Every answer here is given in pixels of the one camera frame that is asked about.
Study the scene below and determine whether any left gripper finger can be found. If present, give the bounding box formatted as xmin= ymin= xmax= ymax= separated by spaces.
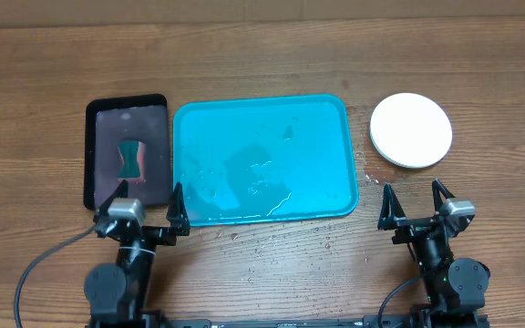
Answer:
xmin=93 ymin=180 xmax=129 ymax=223
xmin=166 ymin=182 xmax=190 ymax=236

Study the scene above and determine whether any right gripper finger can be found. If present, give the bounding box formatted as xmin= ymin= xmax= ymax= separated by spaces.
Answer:
xmin=431 ymin=179 xmax=454 ymax=210
xmin=377 ymin=183 xmax=407 ymax=230

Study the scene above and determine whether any green and pink sponge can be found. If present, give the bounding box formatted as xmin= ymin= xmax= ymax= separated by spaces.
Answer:
xmin=118 ymin=139 xmax=146 ymax=183

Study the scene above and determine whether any white round plate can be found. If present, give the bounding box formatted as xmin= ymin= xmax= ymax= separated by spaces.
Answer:
xmin=369 ymin=93 xmax=453 ymax=169

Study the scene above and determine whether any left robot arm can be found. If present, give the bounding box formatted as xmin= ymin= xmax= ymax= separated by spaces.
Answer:
xmin=84 ymin=180 xmax=190 ymax=327

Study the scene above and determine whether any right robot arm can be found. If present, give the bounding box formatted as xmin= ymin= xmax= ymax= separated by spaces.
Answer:
xmin=375 ymin=179 xmax=490 ymax=328

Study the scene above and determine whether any black rectangular tray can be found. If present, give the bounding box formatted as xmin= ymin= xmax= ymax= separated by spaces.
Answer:
xmin=83 ymin=94 xmax=172 ymax=210

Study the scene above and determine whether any teal plastic serving tray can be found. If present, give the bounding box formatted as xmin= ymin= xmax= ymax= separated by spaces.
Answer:
xmin=172 ymin=94 xmax=359 ymax=227

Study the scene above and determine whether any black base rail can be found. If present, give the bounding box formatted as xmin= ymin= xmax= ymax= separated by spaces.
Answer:
xmin=84 ymin=313 xmax=491 ymax=328

